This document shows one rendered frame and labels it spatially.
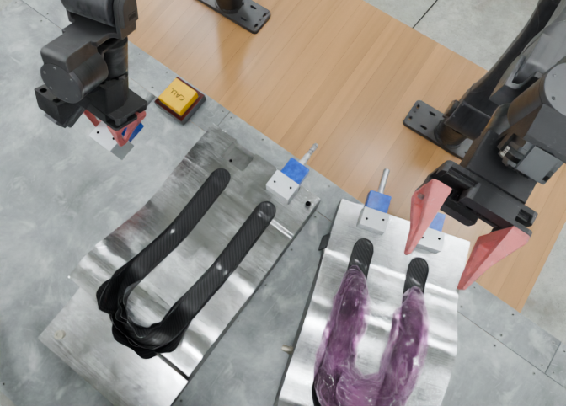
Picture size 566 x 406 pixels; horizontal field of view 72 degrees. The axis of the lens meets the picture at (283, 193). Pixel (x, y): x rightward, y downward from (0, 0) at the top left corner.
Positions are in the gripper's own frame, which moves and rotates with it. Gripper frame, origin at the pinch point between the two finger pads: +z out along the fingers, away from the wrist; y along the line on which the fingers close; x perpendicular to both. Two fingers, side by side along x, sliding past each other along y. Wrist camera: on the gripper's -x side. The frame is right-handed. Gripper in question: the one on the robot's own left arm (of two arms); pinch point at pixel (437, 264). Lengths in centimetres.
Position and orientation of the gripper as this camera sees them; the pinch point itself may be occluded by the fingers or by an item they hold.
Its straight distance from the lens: 44.1
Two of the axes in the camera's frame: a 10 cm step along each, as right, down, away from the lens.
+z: -5.6, 8.0, -2.0
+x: -0.1, 2.4, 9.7
